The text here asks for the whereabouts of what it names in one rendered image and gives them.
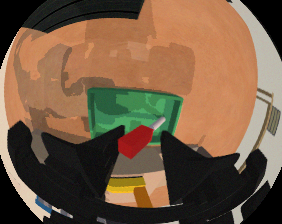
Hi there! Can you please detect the yellow chock with orange handle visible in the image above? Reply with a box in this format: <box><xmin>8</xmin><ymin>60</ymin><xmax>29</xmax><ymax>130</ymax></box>
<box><xmin>106</xmin><ymin>176</ymin><xmax>153</xmax><ymax>208</ymax></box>

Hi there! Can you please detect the red-headed metal pin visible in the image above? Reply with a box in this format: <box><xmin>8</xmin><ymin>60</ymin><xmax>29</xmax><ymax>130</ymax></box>
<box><xmin>118</xmin><ymin>116</ymin><xmax>165</xmax><ymax>159</ymax></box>

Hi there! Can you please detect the green tray floor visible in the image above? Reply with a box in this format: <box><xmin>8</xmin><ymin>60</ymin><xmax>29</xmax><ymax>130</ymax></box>
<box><xmin>94</xmin><ymin>93</ymin><xmax>174</xmax><ymax>137</ymax></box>

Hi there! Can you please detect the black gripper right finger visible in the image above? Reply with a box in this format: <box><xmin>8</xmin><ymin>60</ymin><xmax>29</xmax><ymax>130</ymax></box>
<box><xmin>161</xmin><ymin>131</ymin><xmax>239</xmax><ymax>206</ymax></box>

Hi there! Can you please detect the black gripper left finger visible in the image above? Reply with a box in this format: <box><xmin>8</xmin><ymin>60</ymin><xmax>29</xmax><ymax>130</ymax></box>
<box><xmin>41</xmin><ymin>125</ymin><xmax>125</xmax><ymax>200</ymax></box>

